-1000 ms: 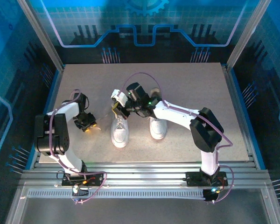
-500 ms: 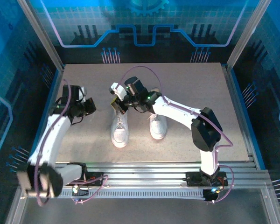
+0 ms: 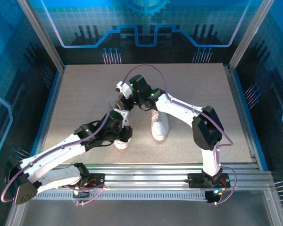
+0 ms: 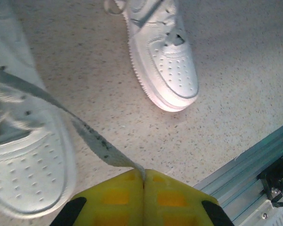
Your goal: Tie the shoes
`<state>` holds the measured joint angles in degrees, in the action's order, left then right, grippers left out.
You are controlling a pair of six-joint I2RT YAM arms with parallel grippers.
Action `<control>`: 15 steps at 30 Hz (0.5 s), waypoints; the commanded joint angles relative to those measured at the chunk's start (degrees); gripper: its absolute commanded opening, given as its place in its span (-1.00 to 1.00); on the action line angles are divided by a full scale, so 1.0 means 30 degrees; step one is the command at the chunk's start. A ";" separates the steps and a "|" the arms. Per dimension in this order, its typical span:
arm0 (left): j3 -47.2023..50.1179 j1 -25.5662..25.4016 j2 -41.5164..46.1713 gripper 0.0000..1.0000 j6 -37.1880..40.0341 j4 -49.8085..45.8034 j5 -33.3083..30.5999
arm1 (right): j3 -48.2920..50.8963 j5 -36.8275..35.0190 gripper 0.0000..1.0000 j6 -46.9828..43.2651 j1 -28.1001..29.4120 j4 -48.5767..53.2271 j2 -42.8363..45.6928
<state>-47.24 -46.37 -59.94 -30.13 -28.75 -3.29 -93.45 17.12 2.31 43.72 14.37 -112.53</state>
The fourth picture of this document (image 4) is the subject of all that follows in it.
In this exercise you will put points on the white shoelace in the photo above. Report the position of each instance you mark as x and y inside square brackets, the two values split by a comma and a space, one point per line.
[96, 139]
[169, 35]

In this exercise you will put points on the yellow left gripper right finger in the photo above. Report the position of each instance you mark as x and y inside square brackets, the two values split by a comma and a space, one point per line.
[177, 207]

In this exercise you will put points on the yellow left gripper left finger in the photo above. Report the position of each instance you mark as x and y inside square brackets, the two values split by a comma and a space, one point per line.
[113, 207]

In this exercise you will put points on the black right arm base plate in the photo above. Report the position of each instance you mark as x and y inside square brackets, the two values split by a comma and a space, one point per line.
[273, 181]

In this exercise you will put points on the aluminium front rail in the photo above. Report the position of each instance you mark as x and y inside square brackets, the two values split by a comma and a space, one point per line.
[238, 174]

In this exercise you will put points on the white sneaker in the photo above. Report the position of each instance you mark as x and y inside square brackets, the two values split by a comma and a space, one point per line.
[26, 169]
[169, 70]

